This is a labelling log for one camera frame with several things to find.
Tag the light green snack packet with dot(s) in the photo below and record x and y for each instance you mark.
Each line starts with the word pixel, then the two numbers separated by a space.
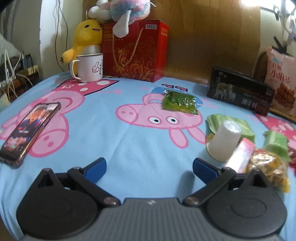
pixel 215 120

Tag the small green snack packet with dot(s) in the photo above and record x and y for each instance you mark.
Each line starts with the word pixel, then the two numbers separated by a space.
pixel 276 143

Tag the pink fried dough snack bag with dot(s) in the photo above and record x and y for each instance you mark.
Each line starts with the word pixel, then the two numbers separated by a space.
pixel 281 77

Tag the smartphone in clear case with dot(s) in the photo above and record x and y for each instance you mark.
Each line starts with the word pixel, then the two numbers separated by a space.
pixel 23 136

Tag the white power strip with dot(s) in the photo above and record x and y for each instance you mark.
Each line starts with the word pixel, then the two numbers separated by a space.
pixel 289 29

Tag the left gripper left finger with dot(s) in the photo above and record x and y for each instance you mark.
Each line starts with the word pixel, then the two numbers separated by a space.
pixel 64 204

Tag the red gift box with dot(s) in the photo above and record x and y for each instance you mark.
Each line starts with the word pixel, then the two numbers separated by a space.
pixel 140 55

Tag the green pickled vegetable packet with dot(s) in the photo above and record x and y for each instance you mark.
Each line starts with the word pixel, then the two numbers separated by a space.
pixel 176 101

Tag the black sheep print box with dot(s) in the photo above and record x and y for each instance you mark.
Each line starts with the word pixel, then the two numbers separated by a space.
pixel 240 90

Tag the white router with antennas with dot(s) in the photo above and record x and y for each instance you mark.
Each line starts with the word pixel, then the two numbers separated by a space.
pixel 9 70

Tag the red snack packet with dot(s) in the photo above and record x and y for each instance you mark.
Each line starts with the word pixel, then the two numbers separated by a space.
pixel 292 155

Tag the pink blue plush toy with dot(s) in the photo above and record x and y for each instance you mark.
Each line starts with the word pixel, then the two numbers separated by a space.
pixel 122 12

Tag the yellow chips snack bag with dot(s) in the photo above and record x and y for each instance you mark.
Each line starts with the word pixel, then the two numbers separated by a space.
pixel 272 166

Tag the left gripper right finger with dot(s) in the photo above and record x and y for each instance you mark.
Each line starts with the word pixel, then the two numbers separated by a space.
pixel 236 205

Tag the wooden board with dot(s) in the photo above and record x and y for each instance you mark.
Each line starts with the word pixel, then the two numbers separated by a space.
pixel 207 33

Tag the pink snack stick packet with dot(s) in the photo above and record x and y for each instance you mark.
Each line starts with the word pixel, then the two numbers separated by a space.
pixel 241 156

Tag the white plastic cup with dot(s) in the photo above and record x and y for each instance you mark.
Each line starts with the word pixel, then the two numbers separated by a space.
pixel 224 142

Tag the white enamel mug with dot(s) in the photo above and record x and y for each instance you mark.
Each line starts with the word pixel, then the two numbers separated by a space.
pixel 87 68

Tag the yellow duck plush toy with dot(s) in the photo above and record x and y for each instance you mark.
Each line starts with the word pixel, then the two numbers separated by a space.
pixel 87 40

